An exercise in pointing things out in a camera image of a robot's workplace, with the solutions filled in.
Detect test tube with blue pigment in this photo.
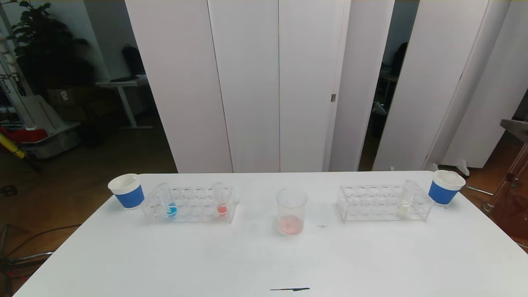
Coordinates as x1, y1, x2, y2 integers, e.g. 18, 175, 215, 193
158, 184, 179, 218

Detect clear glass beaker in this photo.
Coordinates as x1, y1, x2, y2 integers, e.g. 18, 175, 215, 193
276, 188, 308, 236

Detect clear plastic test tube rack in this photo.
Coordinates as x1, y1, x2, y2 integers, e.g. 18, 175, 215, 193
142, 185, 240, 224
336, 184, 434, 222

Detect test tube with yellow pigment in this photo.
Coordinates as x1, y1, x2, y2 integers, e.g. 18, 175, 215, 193
396, 180, 418, 218

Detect white folding screen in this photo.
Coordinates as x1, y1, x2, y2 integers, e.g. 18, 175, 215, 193
371, 0, 528, 172
125, 0, 394, 174

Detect blue white paper cup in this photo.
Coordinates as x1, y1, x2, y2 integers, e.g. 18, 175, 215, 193
428, 170, 466, 206
108, 173, 145, 210

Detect black backpack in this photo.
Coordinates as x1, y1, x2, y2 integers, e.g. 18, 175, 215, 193
122, 44, 146, 76

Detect white desk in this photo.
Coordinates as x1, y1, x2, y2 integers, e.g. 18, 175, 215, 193
96, 76, 154, 130

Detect brown cardboard box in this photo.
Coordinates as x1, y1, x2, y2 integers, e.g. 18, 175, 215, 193
47, 87, 99, 109

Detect white screen foot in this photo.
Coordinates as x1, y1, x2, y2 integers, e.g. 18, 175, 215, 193
452, 160, 471, 179

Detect white machine base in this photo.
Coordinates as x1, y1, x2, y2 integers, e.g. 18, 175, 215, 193
21, 95, 82, 159

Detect red plastic object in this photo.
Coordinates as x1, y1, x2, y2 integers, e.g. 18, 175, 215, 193
0, 127, 48, 145

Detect dark green potted plant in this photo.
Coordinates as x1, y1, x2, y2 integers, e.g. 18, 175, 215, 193
8, 0, 95, 97

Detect yellow pole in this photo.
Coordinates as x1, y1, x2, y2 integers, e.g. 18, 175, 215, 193
0, 132, 26, 160

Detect brown metal stand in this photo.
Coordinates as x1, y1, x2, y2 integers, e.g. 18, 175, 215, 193
483, 142, 528, 244

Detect white banner stand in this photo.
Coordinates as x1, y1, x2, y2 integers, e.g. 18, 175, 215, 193
0, 33, 35, 130

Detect black floor cable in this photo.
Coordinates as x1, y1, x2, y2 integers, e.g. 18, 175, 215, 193
0, 224, 82, 264

